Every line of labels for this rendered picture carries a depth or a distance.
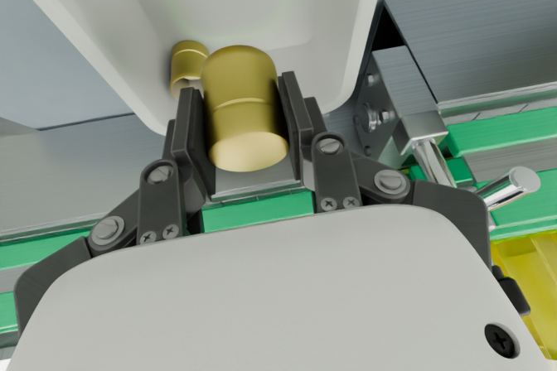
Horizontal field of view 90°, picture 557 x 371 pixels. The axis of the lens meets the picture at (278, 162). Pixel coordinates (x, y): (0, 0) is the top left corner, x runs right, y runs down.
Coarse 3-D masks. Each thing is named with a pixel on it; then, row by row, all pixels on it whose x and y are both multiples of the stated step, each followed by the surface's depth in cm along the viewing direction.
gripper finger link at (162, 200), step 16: (160, 160) 9; (144, 176) 9; (160, 176) 9; (176, 176) 9; (144, 192) 8; (160, 192) 8; (176, 192) 8; (144, 208) 8; (160, 208) 8; (176, 208) 8; (144, 224) 8; (160, 224) 8; (176, 224) 8; (192, 224) 10; (144, 240) 7; (160, 240) 7
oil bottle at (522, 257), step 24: (504, 240) 27; (528, 240) 27; (552, 240) 27; (504, 264) 27; (528, 264) 26; (552, 264) 26; (528, 288) 25; (552, 288) 25; (552, 312) 24; (552, 336) 24; (552, 360) 23
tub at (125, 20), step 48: (48, 0) 13; (96, 0) 16; (144, 0) 21; (192, 0) 21; (240, 0) 22; (288, 0) 23; (336, 0) 19; (96, 48) 16; (144, 48) 21; (288, 48) 27; (336, 48) 21; (144, 96) 21; (336, 96) 24
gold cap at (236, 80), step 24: (240, 48) 12; (216, 72) 11; (240, 72) 11; (264, 72) 12; (216, 96) 11; (240, 96) 11; (264, 96) 11; (216, 120) 10; (240, 120) 10; (264, 120) 10; (216, 144) 10; (240, 144) 10; (264, 144) 11; (288, 144) 11; (240, 168) 12
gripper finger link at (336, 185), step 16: (320, 144) 9; (336, 144) 9; (320, 160) 9; (336, 160) 9; (320, 176) 8; (336, 176) 8; (352, 176) 8; (320, 192) 8; (336, 192) 8; (352, 192) 8; (320, 208) 8; (336, 208) 8
